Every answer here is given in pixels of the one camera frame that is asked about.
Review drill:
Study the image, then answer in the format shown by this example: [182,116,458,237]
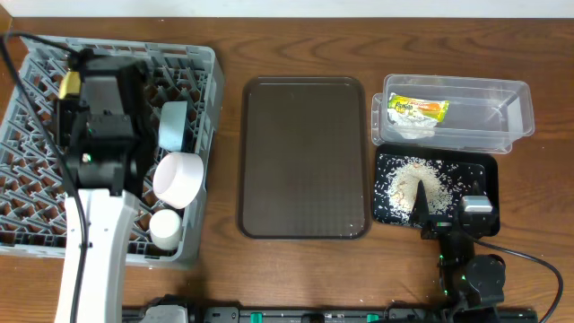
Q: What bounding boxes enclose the rice food scraps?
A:
[373,154,485,226]

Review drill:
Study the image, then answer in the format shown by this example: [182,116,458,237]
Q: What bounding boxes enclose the light blue bowl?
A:
[158,101,187,152]

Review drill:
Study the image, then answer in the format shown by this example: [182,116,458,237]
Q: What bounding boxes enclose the pink bowl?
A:
[152,152,204,209]

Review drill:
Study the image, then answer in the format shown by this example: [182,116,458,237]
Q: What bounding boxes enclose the clear plastic film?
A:
[387,109,438,139]

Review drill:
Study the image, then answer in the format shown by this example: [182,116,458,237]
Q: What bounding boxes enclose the green snack wrapper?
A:
[387,92,450,122]

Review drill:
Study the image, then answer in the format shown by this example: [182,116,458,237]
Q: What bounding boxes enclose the white cup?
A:
[149,209,183,251]

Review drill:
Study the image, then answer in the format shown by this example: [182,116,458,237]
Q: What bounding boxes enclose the yellow plate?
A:
[58,71,82,100]

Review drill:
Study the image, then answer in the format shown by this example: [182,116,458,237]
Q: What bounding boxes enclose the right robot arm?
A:
[411,181,506,322]

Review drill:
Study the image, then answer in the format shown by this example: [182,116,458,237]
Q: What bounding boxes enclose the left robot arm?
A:
[53,50,157,322]

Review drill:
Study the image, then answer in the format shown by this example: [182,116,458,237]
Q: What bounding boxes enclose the black tray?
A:
[375,144,500,229]

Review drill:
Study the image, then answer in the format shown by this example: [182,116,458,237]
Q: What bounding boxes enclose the clear plastic container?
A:
[370,74,535,154]

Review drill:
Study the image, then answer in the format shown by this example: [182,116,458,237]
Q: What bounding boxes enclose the dark brown serving tray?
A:
[237,76,372,240]

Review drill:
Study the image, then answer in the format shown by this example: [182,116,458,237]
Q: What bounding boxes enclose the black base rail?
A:
[121,304,537,323]

